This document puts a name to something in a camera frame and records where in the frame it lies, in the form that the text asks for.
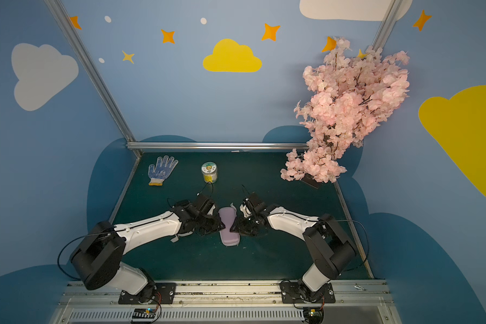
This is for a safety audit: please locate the black grey zippered umbrella case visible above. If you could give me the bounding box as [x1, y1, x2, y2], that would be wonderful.
[170, 232, 193, 243]

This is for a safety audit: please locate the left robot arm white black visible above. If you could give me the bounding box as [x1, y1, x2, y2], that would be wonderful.
[70, 206, 225, 303]

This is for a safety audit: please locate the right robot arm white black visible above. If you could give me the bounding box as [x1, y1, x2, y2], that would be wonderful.
[230, 205, 359, 294]

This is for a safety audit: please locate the yellow jar with green lid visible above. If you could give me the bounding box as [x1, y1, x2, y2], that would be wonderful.
[201, 161, 218, 184]

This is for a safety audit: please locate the white blue dotted work glove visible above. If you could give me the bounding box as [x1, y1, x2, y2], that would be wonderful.
[148, 155, 179, 186]

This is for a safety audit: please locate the small circuit board left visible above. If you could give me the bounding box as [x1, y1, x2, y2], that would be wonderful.
[130, 308, 159, 323]

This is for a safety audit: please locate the small circuit board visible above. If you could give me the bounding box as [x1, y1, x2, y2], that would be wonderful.
[302, 308, 324, 324]
[130, 308, 159, 323]

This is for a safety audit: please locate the small circuit board right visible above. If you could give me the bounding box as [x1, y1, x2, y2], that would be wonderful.
[302, 308, 324, 324]

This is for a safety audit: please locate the pink artificial cherry blossom branch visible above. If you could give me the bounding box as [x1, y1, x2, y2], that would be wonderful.
[281, 37, 410, 183]

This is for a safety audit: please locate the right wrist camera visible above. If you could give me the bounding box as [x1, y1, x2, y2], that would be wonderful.
[240, 193, 267, 218]

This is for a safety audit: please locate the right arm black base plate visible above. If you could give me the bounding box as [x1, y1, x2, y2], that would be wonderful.
[279, 280, 336, 305]

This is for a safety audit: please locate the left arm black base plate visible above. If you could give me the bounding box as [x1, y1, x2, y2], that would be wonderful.
[118, 282, 177, 305]

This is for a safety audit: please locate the aluminium mounting rail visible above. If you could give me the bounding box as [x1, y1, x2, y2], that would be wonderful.
[51, 280, 402, 323]

